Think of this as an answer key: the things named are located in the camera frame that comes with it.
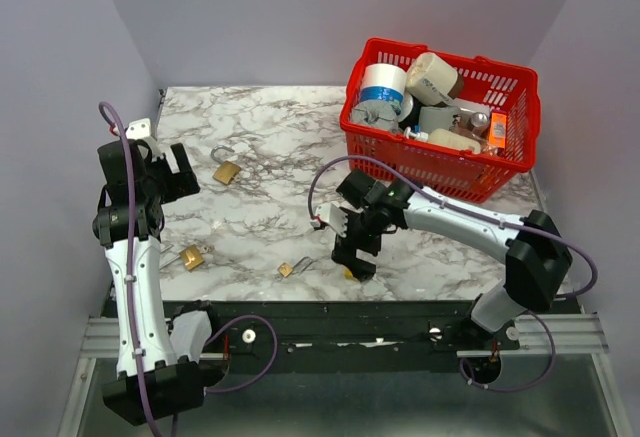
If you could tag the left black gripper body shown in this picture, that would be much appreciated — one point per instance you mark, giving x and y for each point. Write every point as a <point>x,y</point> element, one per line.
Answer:
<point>168,185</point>

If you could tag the metal can in basket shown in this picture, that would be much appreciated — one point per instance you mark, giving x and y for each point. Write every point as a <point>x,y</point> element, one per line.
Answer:
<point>479,122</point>

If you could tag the orange small box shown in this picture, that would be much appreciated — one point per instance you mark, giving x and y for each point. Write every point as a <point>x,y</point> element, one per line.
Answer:
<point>497,130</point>

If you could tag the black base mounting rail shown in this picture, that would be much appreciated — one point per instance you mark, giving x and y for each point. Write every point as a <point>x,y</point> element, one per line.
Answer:
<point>309,337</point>

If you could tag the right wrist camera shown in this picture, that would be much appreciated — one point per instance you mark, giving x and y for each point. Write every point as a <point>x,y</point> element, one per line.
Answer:
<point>332,216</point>

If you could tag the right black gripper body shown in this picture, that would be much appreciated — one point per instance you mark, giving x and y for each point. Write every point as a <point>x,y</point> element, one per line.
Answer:
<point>363,233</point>

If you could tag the small brass long-shackle padlock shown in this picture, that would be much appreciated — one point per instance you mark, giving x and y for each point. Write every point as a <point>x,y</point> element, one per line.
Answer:
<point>286,269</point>

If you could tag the white tape roll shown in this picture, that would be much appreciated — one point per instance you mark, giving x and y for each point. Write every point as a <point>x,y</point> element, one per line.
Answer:
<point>384,82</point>

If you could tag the open brass padlock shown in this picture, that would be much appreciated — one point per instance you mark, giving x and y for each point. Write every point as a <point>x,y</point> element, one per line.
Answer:
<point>227,170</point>

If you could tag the red plastic basket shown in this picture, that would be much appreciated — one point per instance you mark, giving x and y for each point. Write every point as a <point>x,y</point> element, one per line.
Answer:
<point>509,88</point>

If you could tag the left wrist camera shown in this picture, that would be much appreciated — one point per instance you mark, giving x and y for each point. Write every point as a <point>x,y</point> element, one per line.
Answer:
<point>141,131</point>

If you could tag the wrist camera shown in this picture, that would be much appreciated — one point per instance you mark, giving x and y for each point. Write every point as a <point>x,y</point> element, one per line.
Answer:
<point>332,216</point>
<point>141,131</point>

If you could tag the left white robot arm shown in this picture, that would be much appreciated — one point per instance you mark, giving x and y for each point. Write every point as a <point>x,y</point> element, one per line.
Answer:
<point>158,371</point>

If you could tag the yellow padlock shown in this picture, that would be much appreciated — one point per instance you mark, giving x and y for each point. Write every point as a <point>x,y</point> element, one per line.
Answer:
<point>349,275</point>

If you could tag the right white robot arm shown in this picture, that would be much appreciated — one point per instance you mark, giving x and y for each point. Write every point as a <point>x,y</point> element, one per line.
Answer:
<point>535,262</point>

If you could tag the brass padlock with key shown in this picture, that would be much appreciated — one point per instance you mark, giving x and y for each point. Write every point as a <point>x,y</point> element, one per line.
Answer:
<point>190,257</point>

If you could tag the beige bottle in basket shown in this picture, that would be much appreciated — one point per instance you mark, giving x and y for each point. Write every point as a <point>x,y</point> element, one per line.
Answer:
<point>448,139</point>

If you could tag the beige foam roll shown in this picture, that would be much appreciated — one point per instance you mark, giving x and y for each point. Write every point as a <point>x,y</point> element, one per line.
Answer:
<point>433,81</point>

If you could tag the grey cloth bundle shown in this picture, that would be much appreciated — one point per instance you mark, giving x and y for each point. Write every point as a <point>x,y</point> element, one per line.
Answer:
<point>376,114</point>

